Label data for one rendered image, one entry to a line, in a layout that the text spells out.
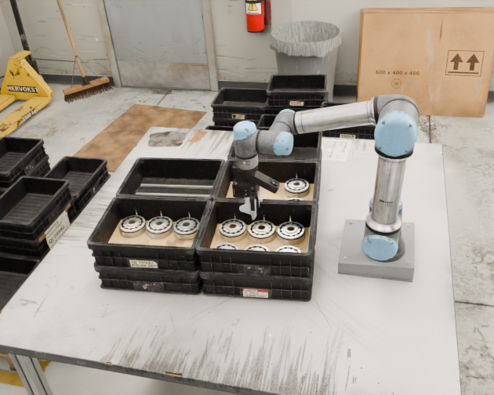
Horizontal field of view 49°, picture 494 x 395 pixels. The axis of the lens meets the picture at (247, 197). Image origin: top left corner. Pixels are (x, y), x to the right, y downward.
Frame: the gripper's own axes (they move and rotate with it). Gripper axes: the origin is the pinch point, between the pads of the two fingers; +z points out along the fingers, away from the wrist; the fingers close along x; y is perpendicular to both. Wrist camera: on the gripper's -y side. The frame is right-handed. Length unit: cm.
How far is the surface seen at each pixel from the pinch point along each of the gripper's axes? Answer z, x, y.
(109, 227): 9, 5, 57
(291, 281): 15.1, 18.3, -14.8
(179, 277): 17.5, 19.2, 25.9
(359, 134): 43, -139, -33
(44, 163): 49, -99, 155
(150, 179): 13, -35, 56
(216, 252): 3.5, 19.6, 10.3
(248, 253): 3.1, 19.0, -0.5
